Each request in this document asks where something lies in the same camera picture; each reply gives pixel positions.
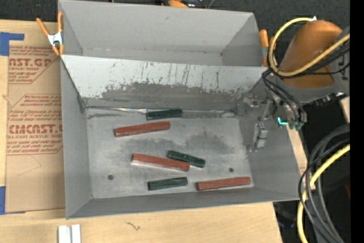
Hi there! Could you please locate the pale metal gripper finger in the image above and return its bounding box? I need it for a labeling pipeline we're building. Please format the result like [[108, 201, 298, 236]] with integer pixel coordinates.
[[236, 96, 268, 118], [246, 122, 268, 153]]

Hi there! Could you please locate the red-brown flat block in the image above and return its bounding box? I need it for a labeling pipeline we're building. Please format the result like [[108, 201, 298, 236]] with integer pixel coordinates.
[[195, 176, 253, 191], [113, 121, 171, 138], [130, 153, 191, 172]]

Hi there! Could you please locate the dark green flat block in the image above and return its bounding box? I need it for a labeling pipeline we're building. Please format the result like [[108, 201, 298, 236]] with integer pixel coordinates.
[[147, 176, 189, 191], [167, 150, 206, 168], [145, 108, 184, 121]]

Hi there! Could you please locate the grey metal bin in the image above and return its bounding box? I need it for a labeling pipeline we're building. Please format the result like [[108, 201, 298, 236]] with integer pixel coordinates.
[[57, 0, 302, 220]]

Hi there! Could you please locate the brown cardboard board red print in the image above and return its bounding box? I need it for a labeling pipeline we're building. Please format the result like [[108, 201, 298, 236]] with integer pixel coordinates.
[[0, 19, 67, 215]]

